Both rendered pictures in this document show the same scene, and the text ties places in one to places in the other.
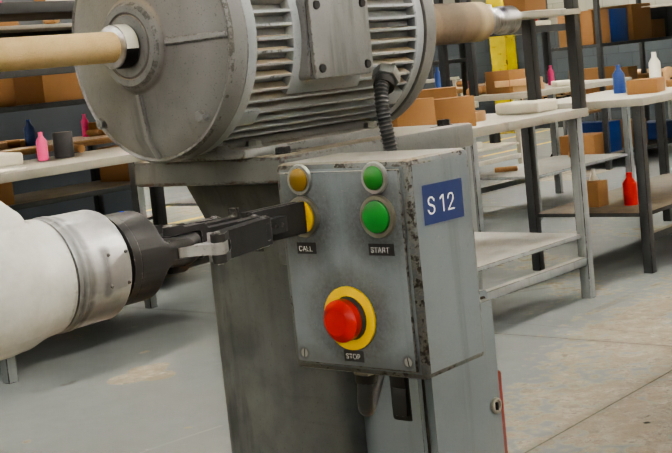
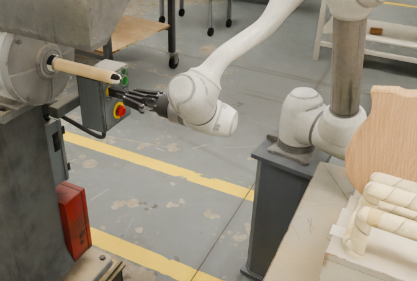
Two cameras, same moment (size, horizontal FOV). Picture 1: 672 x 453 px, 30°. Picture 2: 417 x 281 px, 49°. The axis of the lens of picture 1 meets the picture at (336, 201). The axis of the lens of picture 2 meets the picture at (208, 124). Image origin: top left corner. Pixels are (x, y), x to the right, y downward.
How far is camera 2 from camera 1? 1.94 m
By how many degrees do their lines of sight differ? 101
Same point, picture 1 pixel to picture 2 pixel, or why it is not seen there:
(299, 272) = (107, 107)
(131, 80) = (54, 74)
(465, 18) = not seen: outside the picture
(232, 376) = (12, 179)
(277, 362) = (29, 160)
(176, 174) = (23, 109)
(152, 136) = (53, 92)
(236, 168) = not seen: hidden behind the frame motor
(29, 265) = not seen: hidden behind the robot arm
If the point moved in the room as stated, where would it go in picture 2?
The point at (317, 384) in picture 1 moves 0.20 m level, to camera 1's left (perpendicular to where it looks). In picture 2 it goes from (43, 156) to (40, 193)
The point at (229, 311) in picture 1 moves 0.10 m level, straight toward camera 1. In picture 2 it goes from (8, 157) to (43, 151)
